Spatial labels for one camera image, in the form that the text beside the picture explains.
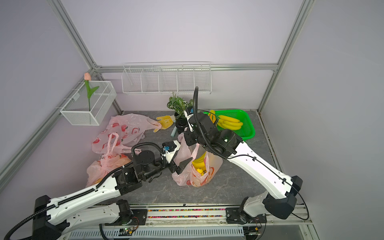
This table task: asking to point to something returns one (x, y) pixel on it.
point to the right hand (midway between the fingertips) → (187, 129)
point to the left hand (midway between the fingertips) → (185, 151)
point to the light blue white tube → (173, 133)
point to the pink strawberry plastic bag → (122, 132)
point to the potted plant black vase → (178, 106)
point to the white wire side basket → (85, 105)
